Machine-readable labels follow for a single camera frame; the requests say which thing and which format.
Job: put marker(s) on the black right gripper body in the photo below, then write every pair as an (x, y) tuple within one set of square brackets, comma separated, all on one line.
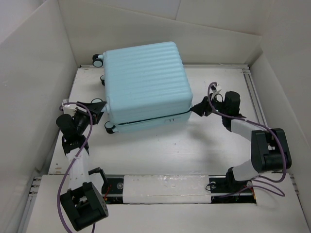
[(218, 107)]

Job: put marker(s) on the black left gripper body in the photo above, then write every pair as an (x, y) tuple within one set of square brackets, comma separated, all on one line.
[(82, 119)]

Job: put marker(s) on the light blue hard suitcase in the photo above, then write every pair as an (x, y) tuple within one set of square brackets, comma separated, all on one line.
[(145, 86)]

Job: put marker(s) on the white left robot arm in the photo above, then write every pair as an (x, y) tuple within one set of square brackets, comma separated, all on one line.
[(80, 193)]

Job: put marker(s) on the white foam block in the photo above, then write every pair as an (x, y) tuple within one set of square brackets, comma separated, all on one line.
[(166, 189)]

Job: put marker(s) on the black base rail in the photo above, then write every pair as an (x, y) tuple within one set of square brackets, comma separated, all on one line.
[(216, 186)]

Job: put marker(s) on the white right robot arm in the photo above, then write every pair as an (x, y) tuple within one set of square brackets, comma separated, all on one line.
[(269, 147)]

